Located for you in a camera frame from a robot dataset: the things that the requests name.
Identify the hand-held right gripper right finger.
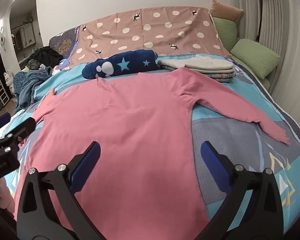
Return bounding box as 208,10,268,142
201,141,283,238

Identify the green pillow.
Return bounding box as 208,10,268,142
230,39,281,80
212,16,238,53

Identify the person's left hand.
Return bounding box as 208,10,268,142
0,179,16,213

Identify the black clothes pile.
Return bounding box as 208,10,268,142
27,46,64,67

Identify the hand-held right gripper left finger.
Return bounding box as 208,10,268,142
16,141,101,235

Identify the brown polka dot sheet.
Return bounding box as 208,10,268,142
69,6,232,68

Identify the tan pillow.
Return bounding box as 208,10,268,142
209,0,245,20

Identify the dark floral sheet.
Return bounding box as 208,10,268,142
48,26,80,55

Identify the floral folded cloth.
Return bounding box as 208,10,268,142
161,65,237,83

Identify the grey folded cloth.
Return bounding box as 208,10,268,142
158,55,234,74

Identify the white rack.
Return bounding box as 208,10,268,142
0,74,10,105

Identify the grey crumpled garment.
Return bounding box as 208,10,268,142
27,59,42,70

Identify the white pleated curtain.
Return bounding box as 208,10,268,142
236,0,300,130

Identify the navy star fleece garment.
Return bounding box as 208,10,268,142
82,50,161,80

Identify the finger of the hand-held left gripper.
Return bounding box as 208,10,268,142
4,117,37,143
0,112,11,133

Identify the white wall decoration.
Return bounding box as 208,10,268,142
0,26,7,50

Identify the pink long-sleeve shirt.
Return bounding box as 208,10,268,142
14,69,290,240

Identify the black floor lamp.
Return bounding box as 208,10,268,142
252,0,267,43

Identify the white plush toy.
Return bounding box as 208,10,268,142
4,70,15,95

